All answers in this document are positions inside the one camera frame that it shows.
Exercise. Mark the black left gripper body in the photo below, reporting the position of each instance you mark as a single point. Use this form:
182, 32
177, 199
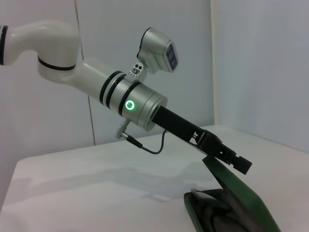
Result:
178, 123

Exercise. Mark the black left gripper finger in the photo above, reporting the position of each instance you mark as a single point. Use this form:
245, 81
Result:
228, 160
245, 165

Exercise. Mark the green glasses case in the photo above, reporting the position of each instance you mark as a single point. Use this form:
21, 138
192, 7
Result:
241, 188

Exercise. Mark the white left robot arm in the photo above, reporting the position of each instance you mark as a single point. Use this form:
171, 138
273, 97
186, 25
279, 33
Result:
60, 48

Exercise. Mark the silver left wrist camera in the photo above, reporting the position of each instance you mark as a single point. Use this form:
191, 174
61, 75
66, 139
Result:
154, 48

